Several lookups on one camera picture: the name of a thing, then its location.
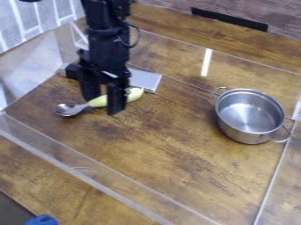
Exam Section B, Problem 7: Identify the blue object at bottom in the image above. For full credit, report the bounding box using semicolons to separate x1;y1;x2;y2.
25;214;59;225

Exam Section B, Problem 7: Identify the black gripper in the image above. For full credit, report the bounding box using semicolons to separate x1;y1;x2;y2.
78;25;132;115

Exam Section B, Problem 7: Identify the black cable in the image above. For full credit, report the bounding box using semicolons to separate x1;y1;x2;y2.
119;18;141;49

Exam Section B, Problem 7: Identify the black strip on wall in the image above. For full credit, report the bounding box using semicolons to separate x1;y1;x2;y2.
190;7;268;32

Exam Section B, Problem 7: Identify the spoon with yellow handle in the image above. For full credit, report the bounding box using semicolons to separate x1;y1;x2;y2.
54;87;144;117

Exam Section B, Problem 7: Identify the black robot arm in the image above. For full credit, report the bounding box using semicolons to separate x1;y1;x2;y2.
77;0;132;115

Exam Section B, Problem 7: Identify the silver pot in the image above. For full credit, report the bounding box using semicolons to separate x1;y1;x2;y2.
214;87;292;145

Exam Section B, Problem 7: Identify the grey block with dark end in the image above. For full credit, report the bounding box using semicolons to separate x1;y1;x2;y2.
59;63;162;93

